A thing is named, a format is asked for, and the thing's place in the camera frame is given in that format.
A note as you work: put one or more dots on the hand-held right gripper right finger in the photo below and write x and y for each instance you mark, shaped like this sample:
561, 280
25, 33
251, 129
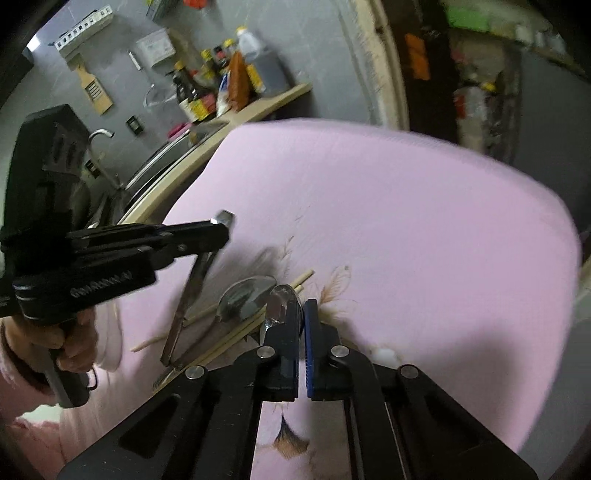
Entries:
314, 360

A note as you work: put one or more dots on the black wall holder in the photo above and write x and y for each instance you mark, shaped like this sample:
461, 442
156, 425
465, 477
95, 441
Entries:
135, 124

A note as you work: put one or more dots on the pink floral tablecloth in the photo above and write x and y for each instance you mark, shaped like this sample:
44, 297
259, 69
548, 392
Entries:
392, 207

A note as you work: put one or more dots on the person's left hand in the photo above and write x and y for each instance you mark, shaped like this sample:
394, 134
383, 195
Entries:
78, 341

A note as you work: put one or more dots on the dark bottle red cap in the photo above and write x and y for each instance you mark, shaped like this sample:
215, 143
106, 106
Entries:
219, 57

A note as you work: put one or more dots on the metal spoon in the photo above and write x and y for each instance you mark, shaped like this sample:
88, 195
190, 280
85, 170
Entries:
247, 293
279, 300

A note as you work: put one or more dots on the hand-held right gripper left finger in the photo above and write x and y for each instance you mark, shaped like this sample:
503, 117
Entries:
286, 369

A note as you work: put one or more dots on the sauce bottle yellow label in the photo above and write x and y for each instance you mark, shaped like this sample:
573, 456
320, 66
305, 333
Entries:
198, 106

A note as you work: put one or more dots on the white door frame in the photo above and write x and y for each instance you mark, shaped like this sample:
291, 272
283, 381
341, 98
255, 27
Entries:
378, 60

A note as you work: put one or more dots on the pink soap dish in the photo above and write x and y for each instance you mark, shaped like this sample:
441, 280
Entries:
180, 131

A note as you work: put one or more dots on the metal strainer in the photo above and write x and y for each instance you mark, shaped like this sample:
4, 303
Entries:
159, 97

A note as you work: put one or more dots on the dark pump bottle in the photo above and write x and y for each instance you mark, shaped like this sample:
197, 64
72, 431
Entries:
183, 92

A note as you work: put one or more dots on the green box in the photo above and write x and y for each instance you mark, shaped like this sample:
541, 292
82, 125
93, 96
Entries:
468, 11

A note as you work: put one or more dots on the steel sink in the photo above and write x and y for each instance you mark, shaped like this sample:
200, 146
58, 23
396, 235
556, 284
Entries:
180, 152

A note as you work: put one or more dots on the person's left forearm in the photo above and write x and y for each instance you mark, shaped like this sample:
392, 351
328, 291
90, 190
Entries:
46, 443

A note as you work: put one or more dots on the white wall box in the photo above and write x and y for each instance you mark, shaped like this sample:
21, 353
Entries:
154, 48

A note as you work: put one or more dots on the clear plastic bottle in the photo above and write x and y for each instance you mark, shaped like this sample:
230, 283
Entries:
471, 115

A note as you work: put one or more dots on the metal wall shelf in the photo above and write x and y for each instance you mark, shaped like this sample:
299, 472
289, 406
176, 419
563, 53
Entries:
161, 7

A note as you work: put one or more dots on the red plastic bag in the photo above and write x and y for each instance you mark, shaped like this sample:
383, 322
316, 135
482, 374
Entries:
196, 2

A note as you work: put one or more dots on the beige kitchen counter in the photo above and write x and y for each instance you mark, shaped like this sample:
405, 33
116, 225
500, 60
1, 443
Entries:
258, 104

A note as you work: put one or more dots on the orange spice bag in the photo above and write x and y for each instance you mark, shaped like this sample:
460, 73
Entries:
240, 83

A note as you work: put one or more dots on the tall dark sauce bottle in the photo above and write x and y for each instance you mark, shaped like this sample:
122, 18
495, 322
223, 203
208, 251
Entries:
207, 69

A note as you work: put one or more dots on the steel faucet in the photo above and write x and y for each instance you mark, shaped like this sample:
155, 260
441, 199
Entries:
104, 152

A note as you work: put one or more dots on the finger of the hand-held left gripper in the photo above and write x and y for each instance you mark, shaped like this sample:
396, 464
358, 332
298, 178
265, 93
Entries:
138, 256
194, 233

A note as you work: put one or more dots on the white wall rack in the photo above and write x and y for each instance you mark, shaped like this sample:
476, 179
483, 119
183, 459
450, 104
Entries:
83, 30

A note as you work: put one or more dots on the metal peeler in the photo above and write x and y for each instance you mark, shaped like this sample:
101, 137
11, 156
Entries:
194, 286

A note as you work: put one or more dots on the wooden grater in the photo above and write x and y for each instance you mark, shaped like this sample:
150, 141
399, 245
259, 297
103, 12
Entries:
94, 87

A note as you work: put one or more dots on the white blue packet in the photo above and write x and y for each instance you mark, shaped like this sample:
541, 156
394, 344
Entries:
223, 97

